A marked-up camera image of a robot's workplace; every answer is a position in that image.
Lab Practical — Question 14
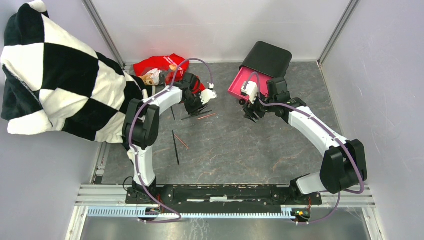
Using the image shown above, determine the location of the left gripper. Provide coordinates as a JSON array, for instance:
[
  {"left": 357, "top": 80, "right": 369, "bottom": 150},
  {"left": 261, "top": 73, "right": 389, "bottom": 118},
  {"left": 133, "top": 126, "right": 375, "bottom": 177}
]
[{"left": 183, "top": 91, "right": 209, "bottom": 117}]

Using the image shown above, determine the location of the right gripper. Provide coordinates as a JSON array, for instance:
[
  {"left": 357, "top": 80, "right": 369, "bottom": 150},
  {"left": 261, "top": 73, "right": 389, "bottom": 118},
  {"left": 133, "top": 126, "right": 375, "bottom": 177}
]
[{"left": 242, "top": 89, "right": 277, "bottom": 124}]

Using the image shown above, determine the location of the black eyeliner pencil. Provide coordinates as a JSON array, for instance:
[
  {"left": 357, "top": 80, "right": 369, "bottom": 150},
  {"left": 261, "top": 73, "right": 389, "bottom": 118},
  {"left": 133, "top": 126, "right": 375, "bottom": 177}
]
[{"left": 181, "top": 110, "right": 212, "bottom": 121}]

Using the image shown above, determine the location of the pink lip pencil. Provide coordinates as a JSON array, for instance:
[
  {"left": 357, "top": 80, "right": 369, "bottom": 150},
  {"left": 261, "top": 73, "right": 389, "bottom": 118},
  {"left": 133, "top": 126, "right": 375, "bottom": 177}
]
[{"left": 197, "top": 112, "right": 217, "bottom": 120}]

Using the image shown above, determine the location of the rose pencil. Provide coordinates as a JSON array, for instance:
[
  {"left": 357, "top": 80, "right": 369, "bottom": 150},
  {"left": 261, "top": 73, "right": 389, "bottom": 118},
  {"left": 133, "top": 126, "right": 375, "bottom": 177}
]
[{"left": 174, "top": 134, "right": 189, "bottom": 150}]

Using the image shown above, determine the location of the black pink drawer organizer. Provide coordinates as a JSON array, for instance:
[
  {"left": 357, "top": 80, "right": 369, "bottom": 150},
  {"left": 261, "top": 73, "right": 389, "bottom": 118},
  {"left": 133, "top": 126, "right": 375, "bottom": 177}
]
[{"left": 227, "top": 41, "right": 293, "bottom": 101}]

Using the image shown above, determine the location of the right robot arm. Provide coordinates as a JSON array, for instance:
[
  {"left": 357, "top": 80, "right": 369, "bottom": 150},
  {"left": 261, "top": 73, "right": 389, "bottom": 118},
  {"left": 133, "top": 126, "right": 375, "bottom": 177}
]
[{"left": 240, "top": 78, "right": 368, "bottom": 204}]

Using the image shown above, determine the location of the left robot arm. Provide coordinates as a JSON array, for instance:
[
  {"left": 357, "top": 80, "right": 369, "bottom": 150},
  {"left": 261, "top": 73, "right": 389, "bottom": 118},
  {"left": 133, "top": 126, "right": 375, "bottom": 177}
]
[{"left": 122, "top": 73, "right": 216, "bottom": 204}]

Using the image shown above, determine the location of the black thin brush stick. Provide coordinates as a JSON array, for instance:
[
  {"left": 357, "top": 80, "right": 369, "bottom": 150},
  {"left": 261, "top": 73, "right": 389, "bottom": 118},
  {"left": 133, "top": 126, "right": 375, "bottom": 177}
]
[{"left": 172, "top": 130, "right": 180, "bottom": 166}]

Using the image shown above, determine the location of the red cloth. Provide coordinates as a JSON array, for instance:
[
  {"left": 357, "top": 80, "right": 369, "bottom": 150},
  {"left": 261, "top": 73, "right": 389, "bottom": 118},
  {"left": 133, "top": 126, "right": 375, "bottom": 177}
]
[{"left": 133, "top": 53, "right": 190, "bottom": 93}]

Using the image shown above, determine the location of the small plush doll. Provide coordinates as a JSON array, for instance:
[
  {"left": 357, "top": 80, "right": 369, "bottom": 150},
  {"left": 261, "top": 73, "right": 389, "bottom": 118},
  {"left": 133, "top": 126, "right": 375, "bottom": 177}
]
[{"left": 140, "top": 68, "right": 166, "bottom": 86}]

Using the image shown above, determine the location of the black white checkered blanket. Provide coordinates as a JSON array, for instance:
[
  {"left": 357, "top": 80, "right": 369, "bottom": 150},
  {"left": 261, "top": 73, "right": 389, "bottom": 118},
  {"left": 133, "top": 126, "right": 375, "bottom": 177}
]
[{"left": 0, "top": 0, "right": 152, "bottom": 148}]

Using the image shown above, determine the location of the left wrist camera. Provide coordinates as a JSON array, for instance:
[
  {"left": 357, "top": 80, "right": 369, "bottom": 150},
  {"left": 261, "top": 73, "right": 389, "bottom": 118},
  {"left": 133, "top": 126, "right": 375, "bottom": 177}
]
[{"left": 200, "top": 83, "right": 218, "bottom": 105}]

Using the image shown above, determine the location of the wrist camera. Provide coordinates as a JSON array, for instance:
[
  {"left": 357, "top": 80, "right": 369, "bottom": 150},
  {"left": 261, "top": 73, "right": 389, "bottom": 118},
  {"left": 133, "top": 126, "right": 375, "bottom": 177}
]
[
  {"left": 240, "top": 80, "right": 259, "bottom": 104},
  {"left": 200, "top": 83, "right": 218, "bottom": 105}
]

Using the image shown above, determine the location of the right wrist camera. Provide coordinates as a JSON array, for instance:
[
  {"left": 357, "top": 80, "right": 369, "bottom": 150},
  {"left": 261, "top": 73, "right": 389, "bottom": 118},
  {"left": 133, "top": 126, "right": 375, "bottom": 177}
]
[{"left": 240, "top": 80, "right": 259, "bottom": 104}]

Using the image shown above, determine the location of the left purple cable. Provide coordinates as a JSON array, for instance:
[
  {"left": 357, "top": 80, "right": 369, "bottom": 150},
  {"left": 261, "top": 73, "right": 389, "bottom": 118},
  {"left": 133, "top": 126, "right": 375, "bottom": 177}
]
[{"left": 128, "top": 58, "right": 215, "bottom": 225}]

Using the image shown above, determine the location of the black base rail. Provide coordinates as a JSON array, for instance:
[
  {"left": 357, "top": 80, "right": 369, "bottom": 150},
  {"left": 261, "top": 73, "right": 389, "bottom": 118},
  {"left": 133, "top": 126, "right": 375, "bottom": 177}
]
[{"left": 125, "top": 184, "right": 323, "bottom": 216}]

